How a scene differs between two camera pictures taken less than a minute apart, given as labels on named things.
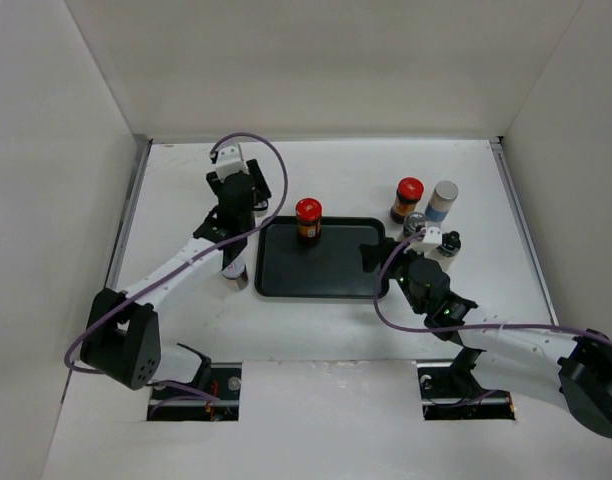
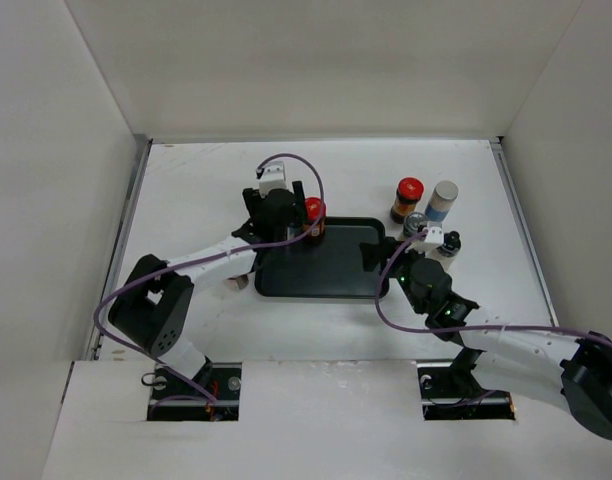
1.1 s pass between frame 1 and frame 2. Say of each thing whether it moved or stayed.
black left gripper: moved
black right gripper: stayed
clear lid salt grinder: stayed
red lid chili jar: stayed
